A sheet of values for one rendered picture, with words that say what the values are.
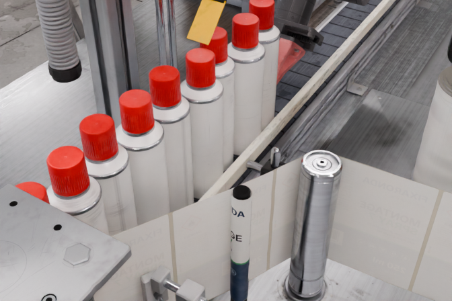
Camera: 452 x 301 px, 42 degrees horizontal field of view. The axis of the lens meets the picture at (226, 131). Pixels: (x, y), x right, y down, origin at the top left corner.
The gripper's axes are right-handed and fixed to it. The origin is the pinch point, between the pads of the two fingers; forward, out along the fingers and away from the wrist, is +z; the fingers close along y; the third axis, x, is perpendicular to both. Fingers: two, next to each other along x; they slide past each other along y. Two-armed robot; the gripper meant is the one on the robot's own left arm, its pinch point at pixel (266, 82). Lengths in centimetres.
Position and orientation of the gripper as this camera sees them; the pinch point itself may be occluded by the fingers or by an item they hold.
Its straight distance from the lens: 88.5
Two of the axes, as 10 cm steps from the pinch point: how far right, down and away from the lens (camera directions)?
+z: -3.3, 9.4, 0.7
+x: 4.0, 0.8, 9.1
